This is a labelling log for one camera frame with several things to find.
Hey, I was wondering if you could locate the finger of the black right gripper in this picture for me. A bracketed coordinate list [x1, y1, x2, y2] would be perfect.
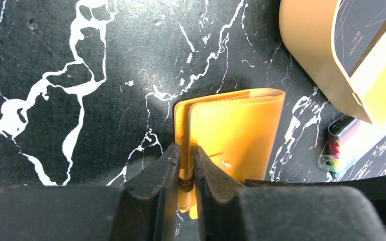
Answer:
[243, 175, 386, 225]

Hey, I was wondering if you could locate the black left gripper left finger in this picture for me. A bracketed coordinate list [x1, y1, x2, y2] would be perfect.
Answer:
[0, 144, 180, 240]

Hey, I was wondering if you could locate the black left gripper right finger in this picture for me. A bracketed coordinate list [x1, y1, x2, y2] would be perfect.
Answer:
[194, 146, 386, 240]

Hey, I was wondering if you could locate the orange leather card holder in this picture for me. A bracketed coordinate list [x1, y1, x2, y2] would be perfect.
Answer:
[173, 88, 285, 219]

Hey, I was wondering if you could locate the yellow oval tray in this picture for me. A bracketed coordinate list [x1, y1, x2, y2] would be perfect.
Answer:
[279, 1, 386, 124]

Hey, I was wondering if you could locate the stack of black cards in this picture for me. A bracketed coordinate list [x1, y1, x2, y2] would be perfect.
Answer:
[334, 0, 386, 76]

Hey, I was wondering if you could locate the pack of coloured markers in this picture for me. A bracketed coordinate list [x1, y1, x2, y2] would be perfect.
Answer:
[317, 114, 386, 179]

